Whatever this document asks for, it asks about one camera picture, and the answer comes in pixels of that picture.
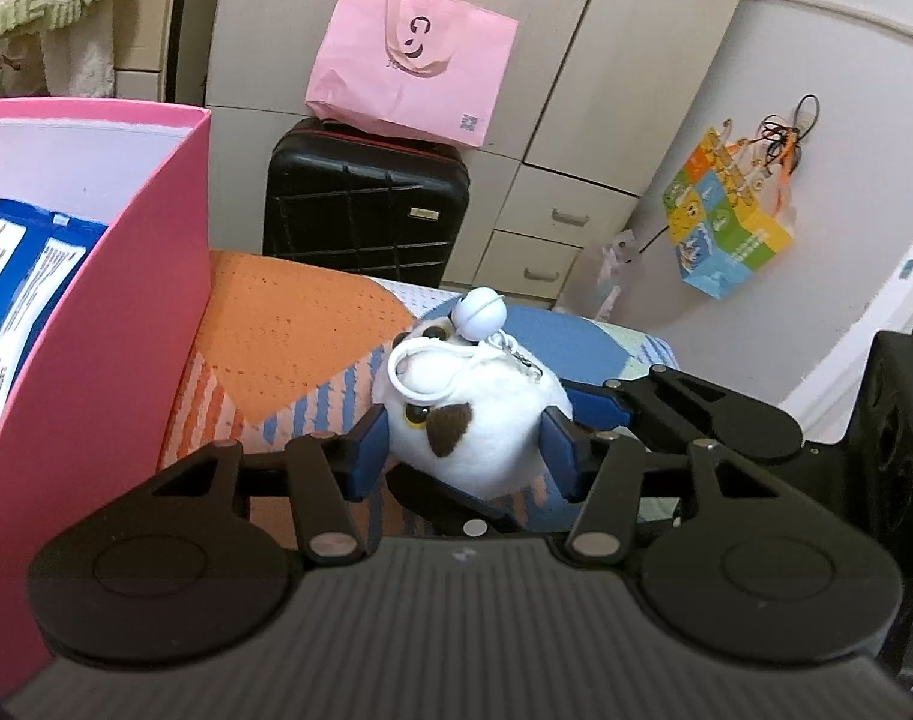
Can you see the clear plastic bag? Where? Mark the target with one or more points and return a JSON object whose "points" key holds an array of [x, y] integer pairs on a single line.
{"points": [[614, 270]]}

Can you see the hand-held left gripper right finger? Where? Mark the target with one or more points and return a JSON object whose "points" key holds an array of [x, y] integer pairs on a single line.
{"points": [[565, 457]]}

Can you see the pink cardboard box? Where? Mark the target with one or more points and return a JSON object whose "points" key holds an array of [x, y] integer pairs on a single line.
{"points": [[126, 315]]}

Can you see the white plush toy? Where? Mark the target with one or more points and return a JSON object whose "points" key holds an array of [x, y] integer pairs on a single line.
{"points": [[486, 427]]}

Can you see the black suitcase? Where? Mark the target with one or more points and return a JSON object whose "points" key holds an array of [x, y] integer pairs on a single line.
{"points": [[336, 202]]}

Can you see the pink tote bag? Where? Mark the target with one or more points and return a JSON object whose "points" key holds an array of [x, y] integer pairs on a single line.
{"points": [[411, 82]]}

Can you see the small blue wall sticker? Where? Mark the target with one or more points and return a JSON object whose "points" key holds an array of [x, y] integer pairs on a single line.
{"points": [[906, 268]]}

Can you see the colourful paper gift bag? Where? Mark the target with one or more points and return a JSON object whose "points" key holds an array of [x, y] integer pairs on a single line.
{"points": [[726, 240]]}

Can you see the blue wet wipes pack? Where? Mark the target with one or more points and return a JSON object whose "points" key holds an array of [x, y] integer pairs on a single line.
{"points": [[21, 277]]}

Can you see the colourful crocheted blanket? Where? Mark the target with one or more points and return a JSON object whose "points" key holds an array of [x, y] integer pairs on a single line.
{"points": [[291, 322]]}

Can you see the beige three-door wardrobe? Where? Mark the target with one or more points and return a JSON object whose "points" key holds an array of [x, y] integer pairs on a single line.
{"points": [[576, 90]]}

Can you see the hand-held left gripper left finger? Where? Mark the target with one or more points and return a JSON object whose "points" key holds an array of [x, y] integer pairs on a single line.
{"points": [[366, 457]]}

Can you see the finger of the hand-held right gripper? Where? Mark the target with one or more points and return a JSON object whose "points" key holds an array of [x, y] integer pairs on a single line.
{"points": [[456, 514], [599, 401]]}

